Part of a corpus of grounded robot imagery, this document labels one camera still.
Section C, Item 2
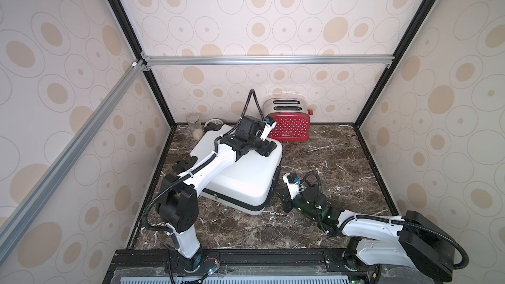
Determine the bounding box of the white hard shell suitcase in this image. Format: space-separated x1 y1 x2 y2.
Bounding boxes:
189 125 283 215

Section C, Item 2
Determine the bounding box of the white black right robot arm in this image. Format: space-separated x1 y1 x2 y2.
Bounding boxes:
274 172 469 282

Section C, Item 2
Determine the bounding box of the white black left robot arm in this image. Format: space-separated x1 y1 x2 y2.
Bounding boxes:
142 89 277 270

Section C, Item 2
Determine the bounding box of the white perforated strainer bowl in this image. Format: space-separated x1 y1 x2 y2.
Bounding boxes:
205 118 224 127

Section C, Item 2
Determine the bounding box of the red polka dot toaster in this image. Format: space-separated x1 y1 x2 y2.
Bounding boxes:
263 98 313 141

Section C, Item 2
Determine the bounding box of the clear glass jar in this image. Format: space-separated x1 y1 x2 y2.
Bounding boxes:
186 113 205 141

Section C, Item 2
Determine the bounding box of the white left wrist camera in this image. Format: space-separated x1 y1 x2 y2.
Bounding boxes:
260 116 277 141

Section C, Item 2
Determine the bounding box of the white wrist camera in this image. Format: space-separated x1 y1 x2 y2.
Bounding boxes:
283 172 303 200
260 116 277 141

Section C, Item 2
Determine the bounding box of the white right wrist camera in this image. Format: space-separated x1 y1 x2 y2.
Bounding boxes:
283 172 303 200

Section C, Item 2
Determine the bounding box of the aluminium rail back wall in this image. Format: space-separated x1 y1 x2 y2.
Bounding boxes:
145 55 395 67

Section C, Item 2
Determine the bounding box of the aluminium rail wall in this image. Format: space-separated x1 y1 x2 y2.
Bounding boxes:
1 59 146 264
145 55 395 67

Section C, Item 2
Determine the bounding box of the aluminium rail left wall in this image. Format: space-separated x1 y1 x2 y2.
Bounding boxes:
1 59 146 264

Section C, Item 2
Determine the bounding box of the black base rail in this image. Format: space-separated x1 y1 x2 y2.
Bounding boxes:
103 249 433 283

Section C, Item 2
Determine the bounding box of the black left corner post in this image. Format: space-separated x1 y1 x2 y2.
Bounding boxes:
107 0 176 129

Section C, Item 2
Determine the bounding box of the black corner frame post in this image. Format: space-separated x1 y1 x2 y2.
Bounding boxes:
355 0 437 130

